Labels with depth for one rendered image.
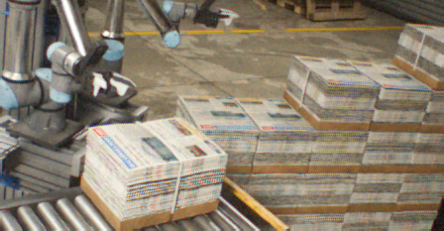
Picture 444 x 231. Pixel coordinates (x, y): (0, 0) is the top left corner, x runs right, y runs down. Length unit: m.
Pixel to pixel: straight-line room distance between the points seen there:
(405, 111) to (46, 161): 1.69
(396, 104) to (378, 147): 0.23
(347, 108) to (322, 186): 0.42
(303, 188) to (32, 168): 1.28
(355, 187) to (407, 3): 7.53
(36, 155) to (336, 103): 1.34
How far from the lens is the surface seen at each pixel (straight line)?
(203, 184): 2.08
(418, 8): 10.46
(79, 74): 2.07
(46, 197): 2.15
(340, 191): 3.20
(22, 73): 2.38
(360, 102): 3.02
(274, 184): 3.00
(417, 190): 3.48
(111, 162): 1.97
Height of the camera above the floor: 1.93
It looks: 22 degrees down
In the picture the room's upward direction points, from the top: 11 degrees clockwise
